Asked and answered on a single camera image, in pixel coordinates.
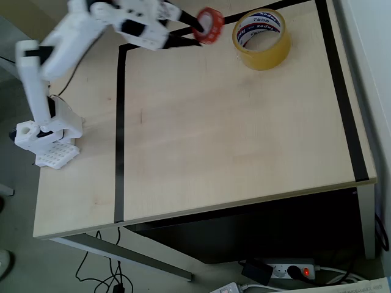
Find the small red tape roll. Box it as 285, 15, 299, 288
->
192, 7, 225, 46

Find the large yellow tape roll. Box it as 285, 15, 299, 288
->
232, 8, 292, 71

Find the black panel under table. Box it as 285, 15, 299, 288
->
125, 186, 367, 265

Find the grey metal table leg bar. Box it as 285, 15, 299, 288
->
50, 231, 194, 282

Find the black power adapter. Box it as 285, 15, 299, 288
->
241, 259, 274, 287

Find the white power strip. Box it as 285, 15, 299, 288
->
209, 281, 249, 293

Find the black round plug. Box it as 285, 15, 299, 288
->
287, 265, 304, 280

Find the grey upright table leg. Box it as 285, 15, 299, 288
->
356, 183, 376, 261

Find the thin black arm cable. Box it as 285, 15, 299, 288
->
0, 56, 80, 101

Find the black floor cable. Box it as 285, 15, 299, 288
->
75, 229, 134, 293

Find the grey power strip, red switch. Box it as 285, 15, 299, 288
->
244, 258, 316, 281

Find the black looped cable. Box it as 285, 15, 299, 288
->
374, 212, 390, 253

